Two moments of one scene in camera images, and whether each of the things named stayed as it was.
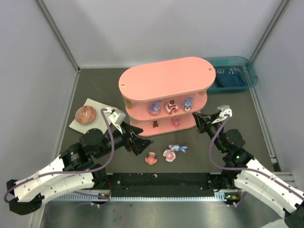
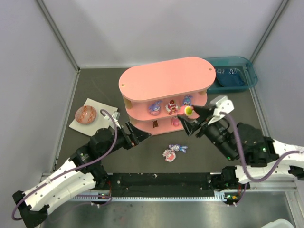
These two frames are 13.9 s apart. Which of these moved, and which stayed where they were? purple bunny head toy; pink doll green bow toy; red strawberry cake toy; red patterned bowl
Moved: pink doll green bow toy
Stayed: red strawberry cake toy; red patterned bowl; purple bunny head toy
